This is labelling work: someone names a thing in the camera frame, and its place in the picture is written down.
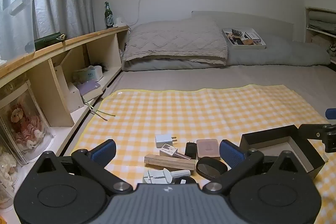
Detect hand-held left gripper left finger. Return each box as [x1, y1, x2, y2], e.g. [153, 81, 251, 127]
[31, 139, 134, 194]

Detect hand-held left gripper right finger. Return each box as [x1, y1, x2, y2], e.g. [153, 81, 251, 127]
[205, 139, 306, 194]

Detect brown rectangular block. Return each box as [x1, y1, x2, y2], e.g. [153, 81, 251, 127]
[196, 138, 219, 159]

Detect black oval mirror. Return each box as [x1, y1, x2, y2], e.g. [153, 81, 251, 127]
[196, 157, 227, 180]

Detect black cardboard box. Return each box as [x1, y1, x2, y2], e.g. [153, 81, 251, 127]
[239, 125, 329, 180]

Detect black charger plug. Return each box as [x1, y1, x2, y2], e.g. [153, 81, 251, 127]
[184, 140, 198, 160]

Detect white plastic handle tool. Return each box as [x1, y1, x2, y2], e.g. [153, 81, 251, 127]
[142, 168, 191, 184]

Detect white charger plug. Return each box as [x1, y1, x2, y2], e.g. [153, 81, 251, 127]
[155, 134, 177, 148]

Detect light wooden block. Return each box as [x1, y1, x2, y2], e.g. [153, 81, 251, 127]
[144, 153, 196, 171]

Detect yellow green ribbons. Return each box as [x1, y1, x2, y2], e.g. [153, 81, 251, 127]
[84, 99, 116, 122]

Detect small black white gadget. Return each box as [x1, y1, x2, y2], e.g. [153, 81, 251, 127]
[174, 176, 198, 186]

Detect yellow white checkered mat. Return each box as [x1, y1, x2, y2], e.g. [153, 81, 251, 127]
[56, 85, 336, 224]

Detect purple notebook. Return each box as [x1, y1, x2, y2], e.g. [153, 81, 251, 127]
[78, 81, 103, 102]

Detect tissue pack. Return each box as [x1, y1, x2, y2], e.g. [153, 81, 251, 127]
[73, 66, 103, 82]

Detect black furry item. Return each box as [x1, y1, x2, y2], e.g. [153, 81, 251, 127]
[91, 63, 110, 73]

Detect boxed teddy bear bouquet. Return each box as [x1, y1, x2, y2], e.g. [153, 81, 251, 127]
[0, 80, 55, 165]

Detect wardrobe shelf with bedding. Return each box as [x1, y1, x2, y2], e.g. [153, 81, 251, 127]
[304, 6, 336, 64]

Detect jar with white flowers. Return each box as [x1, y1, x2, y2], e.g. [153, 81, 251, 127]
[0, 145, 21, 211]

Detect white tray box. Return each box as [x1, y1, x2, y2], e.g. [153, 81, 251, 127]
[221, 27, 267, 50]

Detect wooden shelf unit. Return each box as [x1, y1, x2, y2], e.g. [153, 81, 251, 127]
[0, 25, 130, 224]

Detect green pouch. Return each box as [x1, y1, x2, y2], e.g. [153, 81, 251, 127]
[34, 32, 67, 51]

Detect beige quilted blanket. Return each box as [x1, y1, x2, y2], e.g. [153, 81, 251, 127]
[122, 20, 228, 67]

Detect green glass bottle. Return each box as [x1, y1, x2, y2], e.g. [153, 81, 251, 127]
[104, 1, 114, 29]

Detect grey curtain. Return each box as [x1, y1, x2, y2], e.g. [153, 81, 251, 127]
[33, 0, 95, 39]

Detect clear plastic container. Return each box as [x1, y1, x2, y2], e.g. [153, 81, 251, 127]
[0, 0, 40, 61]

